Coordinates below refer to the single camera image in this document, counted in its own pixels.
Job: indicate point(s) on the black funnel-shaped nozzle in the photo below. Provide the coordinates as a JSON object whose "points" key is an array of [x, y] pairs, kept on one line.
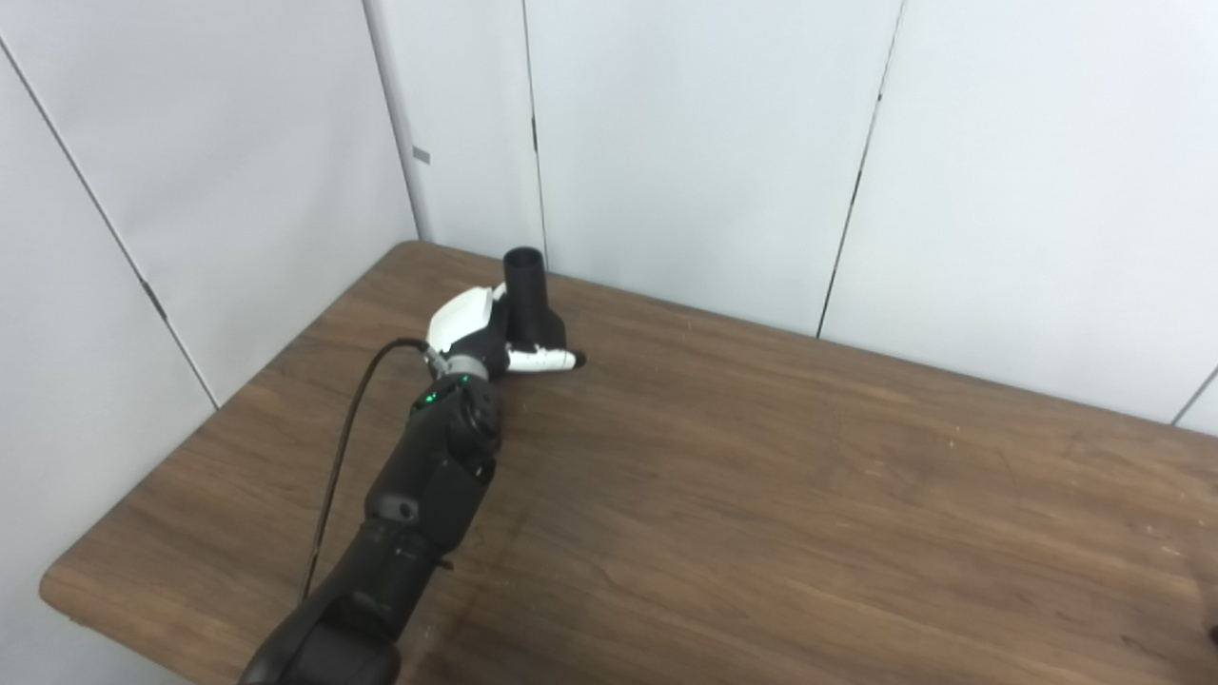
{"points": [[530, 300]]}

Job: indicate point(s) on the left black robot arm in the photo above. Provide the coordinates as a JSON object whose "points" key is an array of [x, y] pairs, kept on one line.
{"points": [[428, 495]]}

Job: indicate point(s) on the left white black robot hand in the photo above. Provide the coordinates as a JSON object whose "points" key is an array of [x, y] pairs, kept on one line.
{"points": [[466, 328]]}

